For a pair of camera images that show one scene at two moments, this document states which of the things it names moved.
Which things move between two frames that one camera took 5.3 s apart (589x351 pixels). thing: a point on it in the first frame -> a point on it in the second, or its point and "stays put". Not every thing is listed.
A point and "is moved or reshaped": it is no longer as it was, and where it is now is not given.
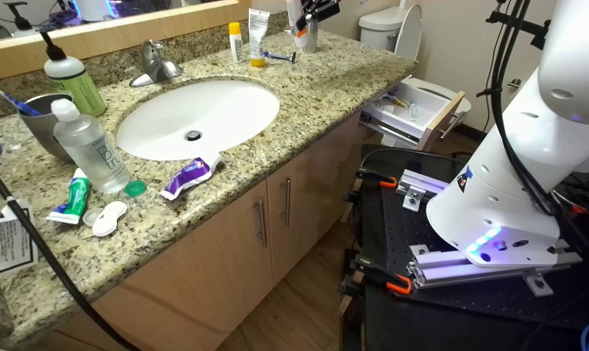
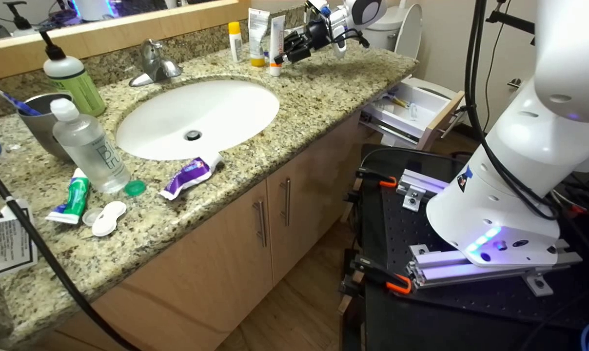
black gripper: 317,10 -> 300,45
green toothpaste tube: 77,200 stays put
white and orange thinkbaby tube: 302,28 is moved or reshaped
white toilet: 397,30 stays put
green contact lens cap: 136,188 stays put
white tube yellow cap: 259,20 stays put
